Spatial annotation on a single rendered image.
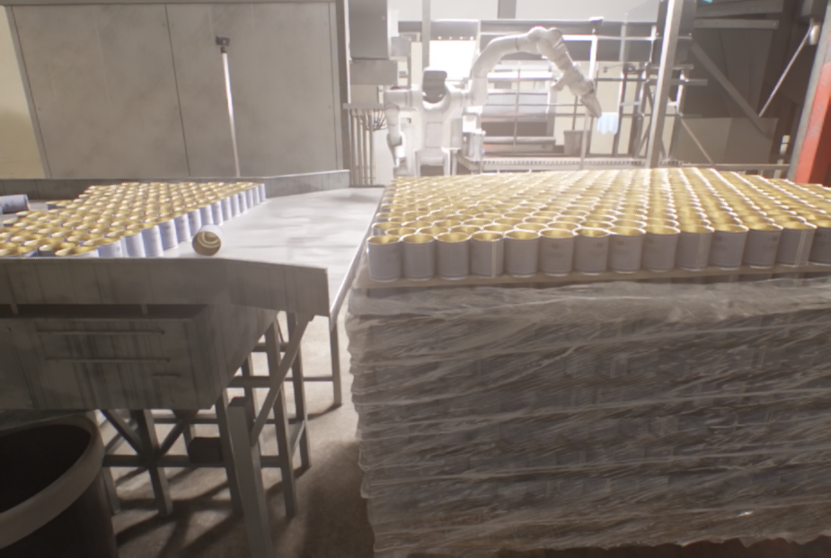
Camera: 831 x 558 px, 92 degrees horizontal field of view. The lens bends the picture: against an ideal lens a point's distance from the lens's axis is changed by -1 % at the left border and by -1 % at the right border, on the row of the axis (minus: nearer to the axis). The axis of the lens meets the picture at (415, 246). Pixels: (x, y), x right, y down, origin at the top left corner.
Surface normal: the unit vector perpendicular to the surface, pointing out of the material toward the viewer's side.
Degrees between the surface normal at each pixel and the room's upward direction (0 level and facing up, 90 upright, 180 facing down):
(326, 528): 0
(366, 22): 90
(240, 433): 90
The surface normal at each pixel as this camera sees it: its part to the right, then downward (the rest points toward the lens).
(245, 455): 0.01, 0.28
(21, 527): 0.77, 0.18
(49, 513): 0.91, 0.12
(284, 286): -0.28, 0.27
